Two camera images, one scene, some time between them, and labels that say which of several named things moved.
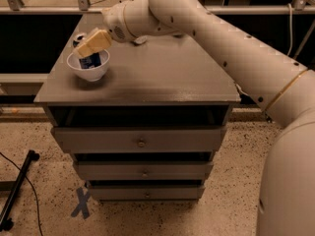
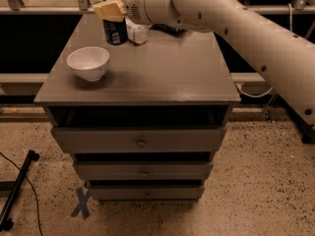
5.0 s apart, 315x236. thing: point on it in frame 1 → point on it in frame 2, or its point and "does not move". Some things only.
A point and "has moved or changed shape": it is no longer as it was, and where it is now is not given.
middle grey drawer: (144, 170) does not move
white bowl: (91, 74) does not move
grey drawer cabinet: (149, 128) does not move
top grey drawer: (138, 140) does not move
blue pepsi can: (90, 61) has moved or changed shape
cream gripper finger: (98, 41) → (110, 9)
